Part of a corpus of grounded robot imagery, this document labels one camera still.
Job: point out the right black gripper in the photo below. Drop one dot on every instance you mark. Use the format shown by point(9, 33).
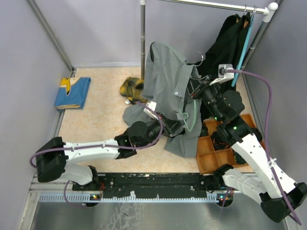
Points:
point(197, 86)

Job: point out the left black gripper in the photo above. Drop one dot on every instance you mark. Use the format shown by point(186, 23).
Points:
point(170, 127)

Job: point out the teal plastic hanger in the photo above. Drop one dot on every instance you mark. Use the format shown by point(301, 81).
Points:
point(243, 48)
point(185, 115)

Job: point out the grey button-up shirt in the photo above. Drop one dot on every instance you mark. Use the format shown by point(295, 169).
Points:
point(165, 82)

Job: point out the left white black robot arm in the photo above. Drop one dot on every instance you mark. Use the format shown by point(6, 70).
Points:
point(58, 159)

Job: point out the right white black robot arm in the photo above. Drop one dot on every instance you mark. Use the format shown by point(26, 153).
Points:
point(276, 192)

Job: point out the yellow black plaid shirt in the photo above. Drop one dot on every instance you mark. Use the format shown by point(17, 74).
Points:
point(132, 89)

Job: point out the folded blue shirt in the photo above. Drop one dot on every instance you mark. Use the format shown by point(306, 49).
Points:
point(72, 93)

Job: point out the black hanging garments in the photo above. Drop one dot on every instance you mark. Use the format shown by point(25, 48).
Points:
point(228, 46)

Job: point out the orange wooden compartment tray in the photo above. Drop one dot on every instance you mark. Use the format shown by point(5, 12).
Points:
point(208, 159)

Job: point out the rolled black orange tie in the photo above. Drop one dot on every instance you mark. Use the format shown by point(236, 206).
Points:
point(218, 143)

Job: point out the rolled dark blue tie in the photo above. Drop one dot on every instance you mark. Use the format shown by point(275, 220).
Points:
point(238, 158)

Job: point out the metal clothes rack pole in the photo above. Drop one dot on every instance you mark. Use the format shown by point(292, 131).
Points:
point(143, 15)

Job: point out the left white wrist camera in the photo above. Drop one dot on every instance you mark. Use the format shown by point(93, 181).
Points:
point(150, 106)

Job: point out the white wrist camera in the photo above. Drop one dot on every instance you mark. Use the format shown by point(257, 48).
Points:
point(223, 74)
point(150, 106)

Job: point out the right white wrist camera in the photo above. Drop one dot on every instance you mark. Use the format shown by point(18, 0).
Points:
point(223, 74)

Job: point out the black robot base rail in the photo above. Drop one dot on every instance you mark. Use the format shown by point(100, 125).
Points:
point(153, 185)

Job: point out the horizontal metal clothes rail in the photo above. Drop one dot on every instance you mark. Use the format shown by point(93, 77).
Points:
point(264, 11)

